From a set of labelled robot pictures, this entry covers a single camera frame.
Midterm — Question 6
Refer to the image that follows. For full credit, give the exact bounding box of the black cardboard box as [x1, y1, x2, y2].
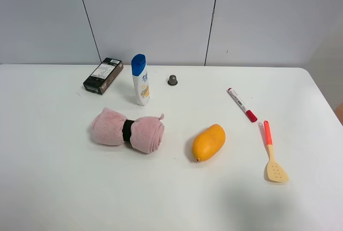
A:
[83, 58, 123, 95]

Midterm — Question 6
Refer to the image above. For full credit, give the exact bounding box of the grey coffee capsule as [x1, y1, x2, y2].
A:
[167, 75, 178, 86]

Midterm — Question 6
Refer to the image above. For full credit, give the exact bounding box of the red white marker pen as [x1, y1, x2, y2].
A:
[227, 87, 258, 123]

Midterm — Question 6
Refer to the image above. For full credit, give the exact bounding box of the pink towel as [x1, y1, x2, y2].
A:
[90, 108, 165, 154]

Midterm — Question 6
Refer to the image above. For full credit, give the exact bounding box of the yellow mango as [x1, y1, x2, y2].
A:
[192, 124, 226, 162]

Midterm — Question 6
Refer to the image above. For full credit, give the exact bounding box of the orange beige slotted spatula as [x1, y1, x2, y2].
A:
[259, 120, 289, 183]

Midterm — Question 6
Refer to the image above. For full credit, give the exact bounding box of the white blue shampoo bottle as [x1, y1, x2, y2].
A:
[131, 54, 150, 106]

